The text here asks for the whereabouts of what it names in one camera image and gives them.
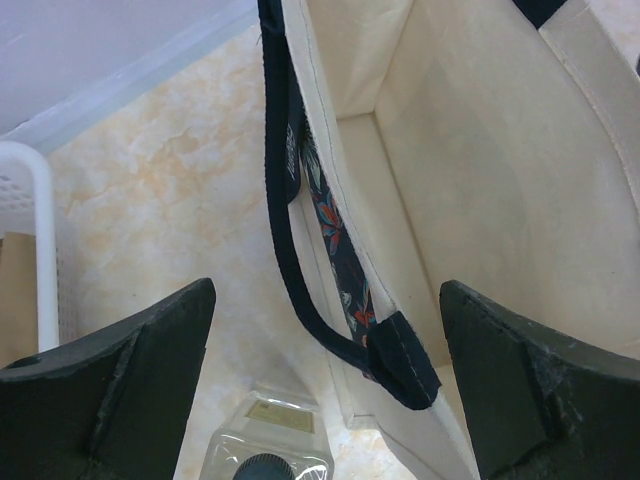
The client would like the beige canvas tote bag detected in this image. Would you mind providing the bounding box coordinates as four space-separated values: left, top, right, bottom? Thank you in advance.
258 0 639 479

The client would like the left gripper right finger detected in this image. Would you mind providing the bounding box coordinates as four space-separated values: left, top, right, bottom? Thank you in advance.
440 281 639 479

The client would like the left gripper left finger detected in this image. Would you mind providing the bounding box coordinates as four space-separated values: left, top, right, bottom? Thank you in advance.
1 278 216 479

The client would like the brown cloth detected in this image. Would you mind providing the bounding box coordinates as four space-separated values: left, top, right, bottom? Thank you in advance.
1 232 38 367

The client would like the white plastic basket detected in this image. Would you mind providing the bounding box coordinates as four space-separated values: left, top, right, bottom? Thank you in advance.
1 141 80 352

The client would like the clear bottle dark cap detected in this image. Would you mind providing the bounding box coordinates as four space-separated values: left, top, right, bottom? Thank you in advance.
200 387 334 479

